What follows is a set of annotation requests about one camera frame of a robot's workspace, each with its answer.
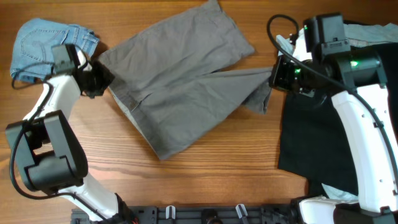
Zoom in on right black camera cable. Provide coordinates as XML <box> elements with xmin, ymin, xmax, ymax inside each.
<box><xmin>266</xmin><ymin>14</ymin><xmax>398</xmax><ymax>194</ymax></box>

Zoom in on black camera cable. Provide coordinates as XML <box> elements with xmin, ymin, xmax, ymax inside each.
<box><xmin>8</xmin><ymin>60</ymin><xmax>108</xmax><ymax>222</ymax></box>
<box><xmin>266</xmin><ymin>14</ymin><xmax>398</xmax><ymax>194</ymax></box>

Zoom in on grey cotton shorts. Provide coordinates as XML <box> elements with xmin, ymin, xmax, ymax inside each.
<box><xmin>99</xmin><ymin>1</ymin><xmax>271</xmax><ymax>159</ymax></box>

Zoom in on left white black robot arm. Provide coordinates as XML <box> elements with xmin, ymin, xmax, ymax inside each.
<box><xmin>6</xmin><ymin>44</ymin><xmax>139</xmax><ymax>223</ymax></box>

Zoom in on light blue t-shirt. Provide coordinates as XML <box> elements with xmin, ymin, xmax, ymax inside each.
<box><xmin>276</xmin><ymin>22</ymin><xmax>398</xmax><ymax>202</ymax></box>

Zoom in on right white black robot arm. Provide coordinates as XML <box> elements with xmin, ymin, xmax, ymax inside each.
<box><xmin>269</xmin><ymin>13</ymin><xmax>397</xmax><ymax>223</ymax></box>

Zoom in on blue denim jeans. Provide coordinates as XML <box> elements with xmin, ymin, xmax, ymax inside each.
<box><xmin>10</xmin><ymin>18</ymin><xmax>100</xmax><ymax>83</ymax></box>

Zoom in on black shorts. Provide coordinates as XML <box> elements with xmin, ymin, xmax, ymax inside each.
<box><xmin>277</xmin><ymin>20</ymin><xmax>398</xmax><ymax>197</ymax></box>

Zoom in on left black camera cable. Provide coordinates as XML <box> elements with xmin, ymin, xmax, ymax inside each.
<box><xmin>8</xmin><ymin>60</ymin><xmax>108</xmax><ymax>222</ymax></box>

